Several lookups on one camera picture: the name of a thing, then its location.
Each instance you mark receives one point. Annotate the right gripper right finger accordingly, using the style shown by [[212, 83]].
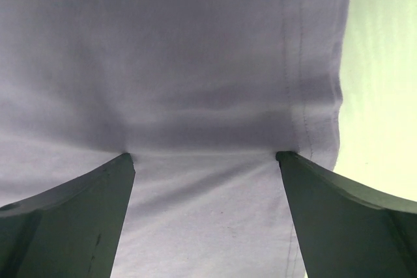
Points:
[[347, 229]]

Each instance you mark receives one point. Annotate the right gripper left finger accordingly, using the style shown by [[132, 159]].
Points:
[[71, 230]]

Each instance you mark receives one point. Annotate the purple t-shirt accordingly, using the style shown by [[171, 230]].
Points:
[[201, 93]]

